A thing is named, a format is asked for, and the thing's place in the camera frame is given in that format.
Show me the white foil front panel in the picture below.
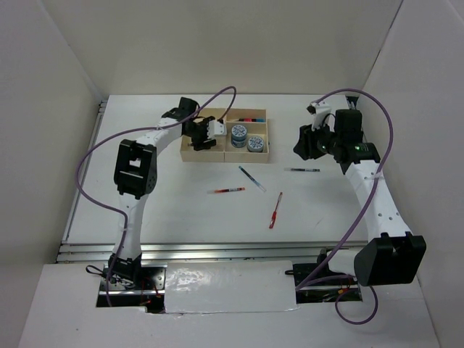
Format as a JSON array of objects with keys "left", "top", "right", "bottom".
[{"left": 164, "top": 260, "right": 298, "bottom": 314}]

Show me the aluminium right rail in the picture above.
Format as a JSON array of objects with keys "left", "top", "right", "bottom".
[{"left": 340, "top": 88, "right": 394, "bottom": 245}]

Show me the blue tape roll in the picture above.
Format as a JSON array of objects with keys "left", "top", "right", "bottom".
[
  {"left": 246, "top": 136, "right": 265, "bottom": 153},
  {"left": 231, "top": 125, "right": 248, "bottom": 148}
]

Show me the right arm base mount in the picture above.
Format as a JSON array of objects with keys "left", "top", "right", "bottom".
[{"left": 284, "top": 248, "right": 362, "bottom": 305}]

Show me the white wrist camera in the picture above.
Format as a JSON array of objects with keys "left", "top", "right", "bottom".
[
  {"left": 207, "top": 119, "right": 227, "bottom": 138},
  {"left": 307, "top": 101, "right": 332, "bottom": 131}
]

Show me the black gel pen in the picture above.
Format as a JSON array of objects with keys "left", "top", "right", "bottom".
[{"left": 284, "top": 167, "right": 320, "bottom": 173}]

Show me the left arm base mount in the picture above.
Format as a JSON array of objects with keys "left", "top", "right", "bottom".
[{"left": 86, "top": 265, "right": 166, "bottom": 314}]

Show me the aluminium front rail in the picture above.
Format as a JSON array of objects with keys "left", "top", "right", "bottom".
[{"left": 56, "top": 241, "right": 336, "bottom": 263}]

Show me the red-orange gel pen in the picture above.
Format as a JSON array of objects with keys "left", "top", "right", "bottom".
[{"left": 207, "top": 187, "right": 246, "bottom": 194}]

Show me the red ballpoint pen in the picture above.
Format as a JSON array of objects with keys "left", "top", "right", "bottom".
[{"left": 269, "top": 191, "right": 283, "bottom": 229}]

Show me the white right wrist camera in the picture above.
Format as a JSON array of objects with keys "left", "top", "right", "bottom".
[{"left": 307, "top": 101, "right": 332, "bottom": 131}]

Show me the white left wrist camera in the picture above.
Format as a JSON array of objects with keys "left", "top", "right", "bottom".
[{"left": 207, "top": 119, "right": 227, "bottom": 138}]

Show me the blue pen clear cap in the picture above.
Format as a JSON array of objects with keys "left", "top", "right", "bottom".
[{"left": 239, "top": 165, "right": 266, "bottom": 192}]

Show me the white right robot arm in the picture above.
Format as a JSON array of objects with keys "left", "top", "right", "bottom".
[{"left": 294, "top": 104, "right": 426, "bottom": 289}]

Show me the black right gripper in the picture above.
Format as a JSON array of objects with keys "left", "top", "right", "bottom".
[{"left": 293, "top": 118, "right": 342, "bottom": 160}]

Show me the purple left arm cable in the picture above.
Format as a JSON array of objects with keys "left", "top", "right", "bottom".
[{"left": 75, "top": 86, "right": 238, "bottom": 308}]

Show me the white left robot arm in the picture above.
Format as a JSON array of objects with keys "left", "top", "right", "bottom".
[{"left": 108, "top": 97, "right": 226, "bottom": 289}]

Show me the aluminium left rail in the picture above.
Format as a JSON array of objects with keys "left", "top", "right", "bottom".
[{"left": 61, "top": 99, "right": 108, "bottom": 244}]

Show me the aluminium rail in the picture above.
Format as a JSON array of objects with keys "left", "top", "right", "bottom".
[
  {"left": 61, "top": 99, "right": 108, "bottom": 244},
  {"left": 340, "top": 88, "right": 394, "bottom": 245},
  {"left": 56, "top": 241, "right": 336, "bottom": 263}
]

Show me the cream compartment tray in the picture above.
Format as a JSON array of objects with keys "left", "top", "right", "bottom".
[{"left": 180, "top": 108, "right": 270, "bottom": 164}]

